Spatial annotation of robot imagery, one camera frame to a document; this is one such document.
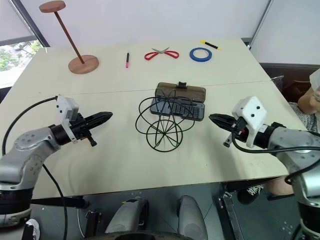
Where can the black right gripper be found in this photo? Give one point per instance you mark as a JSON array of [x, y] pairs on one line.
[[238, 128]]

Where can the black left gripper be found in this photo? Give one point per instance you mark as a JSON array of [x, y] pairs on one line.
[[80, 126]]

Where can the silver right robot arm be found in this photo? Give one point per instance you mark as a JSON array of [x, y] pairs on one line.
[[297, 150]]

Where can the person's bare forearm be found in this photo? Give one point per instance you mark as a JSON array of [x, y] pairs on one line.
[[308, 102]]

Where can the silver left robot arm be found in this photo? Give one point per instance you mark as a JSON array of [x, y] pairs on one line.
[[23, 155]]

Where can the screwdriver bit set case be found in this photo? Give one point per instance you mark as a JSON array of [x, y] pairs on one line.
[[181, 107]]

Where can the brown wooden hat stand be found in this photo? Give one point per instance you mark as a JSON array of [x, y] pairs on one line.
[[83, 65]]

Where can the black and pink marker pen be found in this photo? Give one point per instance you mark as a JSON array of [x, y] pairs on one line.
[[127, 60]]

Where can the clear plastic bag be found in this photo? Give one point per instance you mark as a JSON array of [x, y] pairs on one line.
[[278, 83]]

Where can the blue tape roll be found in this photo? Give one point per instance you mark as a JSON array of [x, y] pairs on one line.
[[193, 57]]

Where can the yellow black marker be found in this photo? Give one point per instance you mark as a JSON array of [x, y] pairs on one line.
[[211, 45]]

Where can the black sneaker with white print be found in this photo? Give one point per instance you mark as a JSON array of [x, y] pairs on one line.
[[251, 193]]

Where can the dark brown sofa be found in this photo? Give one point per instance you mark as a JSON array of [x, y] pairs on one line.
[[295, 75]]

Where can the person in patterned clothing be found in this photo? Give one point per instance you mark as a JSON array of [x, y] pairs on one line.
[[308, 122]]

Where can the person's bare leg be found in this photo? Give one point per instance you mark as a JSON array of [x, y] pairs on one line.
[[280, 186]]

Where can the black metal table leg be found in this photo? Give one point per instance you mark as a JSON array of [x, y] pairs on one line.
[[92, 223], [228, 215]]

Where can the grey rounded robot leg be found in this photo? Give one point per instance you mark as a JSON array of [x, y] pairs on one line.
[[192, 217], [127, 215]]

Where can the white object at person's hand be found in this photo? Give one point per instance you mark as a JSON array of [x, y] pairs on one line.
[[315, 80]]

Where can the white slanted pole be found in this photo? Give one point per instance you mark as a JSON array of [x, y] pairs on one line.
[[261, 23]]

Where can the dark rounded robot body rim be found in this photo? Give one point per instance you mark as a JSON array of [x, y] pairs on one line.
[[147, 237]]

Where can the white and black shoe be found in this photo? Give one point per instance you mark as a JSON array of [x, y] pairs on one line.
[[33, 228]]

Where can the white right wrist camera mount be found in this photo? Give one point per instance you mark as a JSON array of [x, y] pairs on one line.
[[251, 110]]

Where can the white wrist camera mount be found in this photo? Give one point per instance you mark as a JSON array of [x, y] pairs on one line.
[[251, 110], [65, 106]]

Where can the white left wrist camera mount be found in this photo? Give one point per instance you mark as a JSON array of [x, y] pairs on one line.
[[65, 106]]

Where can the black table frame bar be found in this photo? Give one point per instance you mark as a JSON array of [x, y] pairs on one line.
[[57, 202]]

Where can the black window frame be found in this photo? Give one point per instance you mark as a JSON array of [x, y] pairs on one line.
[[30, 20]]

